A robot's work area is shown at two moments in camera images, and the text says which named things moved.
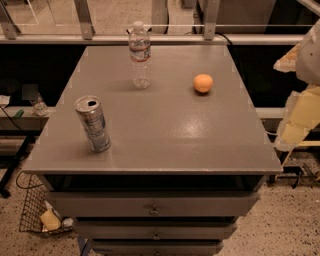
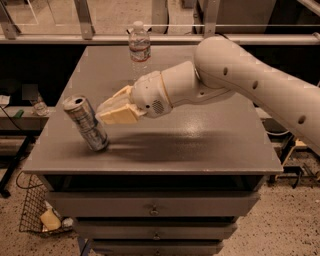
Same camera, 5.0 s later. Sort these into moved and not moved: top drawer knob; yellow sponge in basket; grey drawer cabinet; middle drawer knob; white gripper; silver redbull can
Moved: white gripper; silver redbull can
Not moved: yellow sponge in basket; top drawer knob; middle drawer knob; grey drawer cabinet
